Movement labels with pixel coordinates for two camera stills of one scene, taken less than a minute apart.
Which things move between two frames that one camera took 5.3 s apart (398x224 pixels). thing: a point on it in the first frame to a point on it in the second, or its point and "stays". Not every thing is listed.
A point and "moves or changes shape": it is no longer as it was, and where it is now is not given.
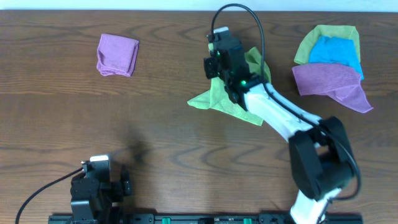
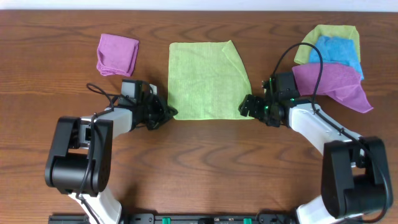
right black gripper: [208, 63] to [257, 102]
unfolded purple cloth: [342, 83] stays
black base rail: [206, 219] stays
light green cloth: [217, 98] moves or changes shape
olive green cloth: [338, 31] stays
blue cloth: [328, 50] stays
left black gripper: [124, 188] to [163, 115]
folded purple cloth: [116, 55] stays
